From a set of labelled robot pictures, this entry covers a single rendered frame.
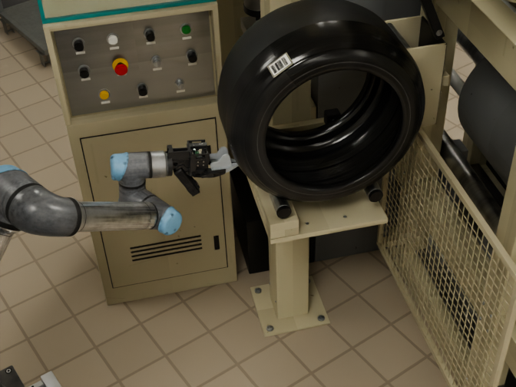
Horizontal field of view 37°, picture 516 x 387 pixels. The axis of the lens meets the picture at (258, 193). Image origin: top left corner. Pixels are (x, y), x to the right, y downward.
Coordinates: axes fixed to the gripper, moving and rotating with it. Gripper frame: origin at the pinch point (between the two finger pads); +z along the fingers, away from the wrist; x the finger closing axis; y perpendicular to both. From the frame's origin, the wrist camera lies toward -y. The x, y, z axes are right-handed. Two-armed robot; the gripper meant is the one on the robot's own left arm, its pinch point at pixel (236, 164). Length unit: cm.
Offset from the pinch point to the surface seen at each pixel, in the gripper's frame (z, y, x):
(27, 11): -67, -98, 310
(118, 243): -30, -73, 52
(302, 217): 21.7, -19.4, -3.2
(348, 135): 39.1, -1.5, 13.4
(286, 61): 8.0, 38.8, -10.3
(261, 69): 2.7, 35.1, -7.2
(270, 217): 10.1, -14.8, -7.2
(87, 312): -44, -108, 50
